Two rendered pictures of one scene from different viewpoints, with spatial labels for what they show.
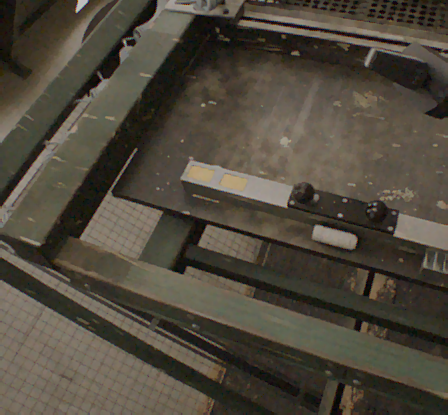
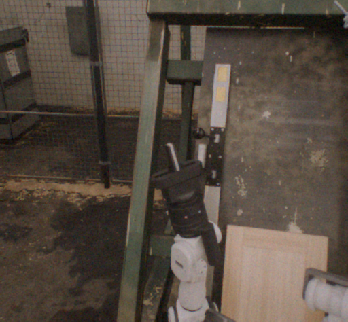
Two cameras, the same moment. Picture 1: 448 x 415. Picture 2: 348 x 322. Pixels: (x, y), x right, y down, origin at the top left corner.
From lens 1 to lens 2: 0.71 m
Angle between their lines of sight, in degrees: 43
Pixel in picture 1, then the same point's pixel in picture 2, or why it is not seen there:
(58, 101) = not seen: outside the picture
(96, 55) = not seen: outside the picture
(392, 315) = not seen: hidden behind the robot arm
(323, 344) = (140, 160)
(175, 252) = (183, 77)
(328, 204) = (215, 148)
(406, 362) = (139, 198)
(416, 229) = (211, 197)
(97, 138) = (221, 5)
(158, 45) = (317, 2)
